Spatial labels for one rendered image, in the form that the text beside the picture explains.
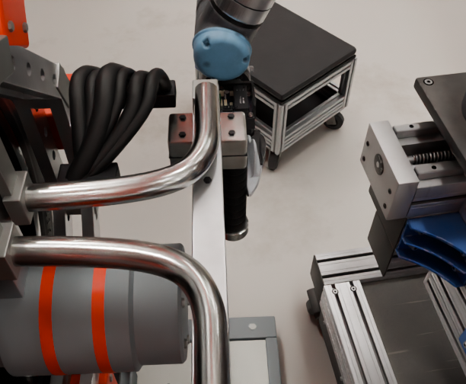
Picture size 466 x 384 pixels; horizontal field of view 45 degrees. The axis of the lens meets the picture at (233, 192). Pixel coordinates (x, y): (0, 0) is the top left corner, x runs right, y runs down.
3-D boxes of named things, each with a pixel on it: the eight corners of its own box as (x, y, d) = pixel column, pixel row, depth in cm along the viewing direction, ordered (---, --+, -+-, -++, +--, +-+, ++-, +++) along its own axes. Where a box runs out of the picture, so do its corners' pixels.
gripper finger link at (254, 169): (247, 171, 68) (233, 120, 74) (247, 201, 73) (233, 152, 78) (272, 167, 69) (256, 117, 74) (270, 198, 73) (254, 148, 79)
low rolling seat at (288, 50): (346, 128, 201) (362, 49, 175) (276, 179, 185) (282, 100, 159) (263, 73, 221) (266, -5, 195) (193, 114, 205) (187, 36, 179)
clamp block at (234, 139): (171, 142, 69) (167, 110, 65) (244, 139, 69) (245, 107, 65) (170, 172, 66) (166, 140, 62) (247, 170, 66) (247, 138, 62)
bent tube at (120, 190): (46, 101, 62) (17, 17, 54) (218, 97, 63) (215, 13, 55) (12, 228, 51) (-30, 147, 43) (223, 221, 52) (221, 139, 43)
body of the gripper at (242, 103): (200, 111, 73) (199, 55, 80) (203, 157, 79) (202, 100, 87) (259, 109, 73) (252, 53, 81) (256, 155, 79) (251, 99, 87)
